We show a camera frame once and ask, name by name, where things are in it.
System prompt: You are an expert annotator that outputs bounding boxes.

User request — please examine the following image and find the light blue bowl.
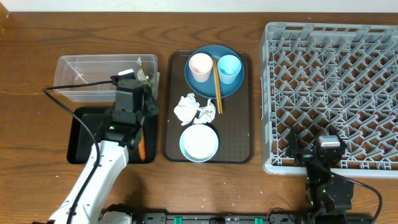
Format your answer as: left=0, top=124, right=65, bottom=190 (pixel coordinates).
left=179, top=124, right=219, bottom=163

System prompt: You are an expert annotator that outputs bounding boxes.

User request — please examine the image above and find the brown serving tray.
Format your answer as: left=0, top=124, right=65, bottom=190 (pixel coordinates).
left=162, top=50, right=255, bottom=164

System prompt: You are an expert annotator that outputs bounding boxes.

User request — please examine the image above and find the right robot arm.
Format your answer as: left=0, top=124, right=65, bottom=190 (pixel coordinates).
left=286, top=127, right=354, bottom=223

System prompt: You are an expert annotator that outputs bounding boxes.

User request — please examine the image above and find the dark blue plate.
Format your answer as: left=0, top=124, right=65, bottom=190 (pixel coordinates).
left=184, top=45, right=247, bottom=98

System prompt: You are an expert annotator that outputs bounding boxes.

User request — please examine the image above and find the white napkin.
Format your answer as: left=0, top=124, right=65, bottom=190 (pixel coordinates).
left=174, top=93, right=200, bottom=126

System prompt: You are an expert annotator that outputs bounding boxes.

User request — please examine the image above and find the clear plastic bin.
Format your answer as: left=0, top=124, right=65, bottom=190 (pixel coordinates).
left=53, top=54, right=159, bottom=103

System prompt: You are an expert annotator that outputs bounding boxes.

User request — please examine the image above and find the orange carrot piece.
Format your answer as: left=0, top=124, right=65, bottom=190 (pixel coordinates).
left=138, top=130, right=146, bottom=162

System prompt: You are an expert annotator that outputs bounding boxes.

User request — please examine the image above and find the yellow foil snack wrapper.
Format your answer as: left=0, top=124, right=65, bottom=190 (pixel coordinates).
left=136, top=57, right=150, bottom=87

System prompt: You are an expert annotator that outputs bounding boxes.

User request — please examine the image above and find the grey dishwasher rack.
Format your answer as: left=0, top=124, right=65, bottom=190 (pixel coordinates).
left=259, top=22, right=397, bottom=179

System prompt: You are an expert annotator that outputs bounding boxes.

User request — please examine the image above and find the light blue cup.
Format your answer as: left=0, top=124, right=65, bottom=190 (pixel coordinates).
left=217, top=55, right=242, bottom=84

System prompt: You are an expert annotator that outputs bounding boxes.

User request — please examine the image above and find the pink cup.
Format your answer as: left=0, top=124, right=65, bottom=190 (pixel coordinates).
left=188, top=53, right=213, bottom=83

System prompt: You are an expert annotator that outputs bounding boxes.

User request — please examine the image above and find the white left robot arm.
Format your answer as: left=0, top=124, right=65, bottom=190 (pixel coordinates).
left=48, top=75, right=159, bottom=223

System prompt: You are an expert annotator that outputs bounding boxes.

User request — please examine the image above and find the white tissue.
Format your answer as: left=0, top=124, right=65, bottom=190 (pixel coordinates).
left=193, top=99, right=216, bottom=124

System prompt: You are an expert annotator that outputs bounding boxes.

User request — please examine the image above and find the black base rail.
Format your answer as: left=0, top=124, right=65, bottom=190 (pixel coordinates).
left=96, top=203, right=374, bottom=224

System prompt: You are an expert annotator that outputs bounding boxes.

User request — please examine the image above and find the black tray bin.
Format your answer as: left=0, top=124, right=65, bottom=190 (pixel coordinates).
left=67, top=107, right=159, bottom=164

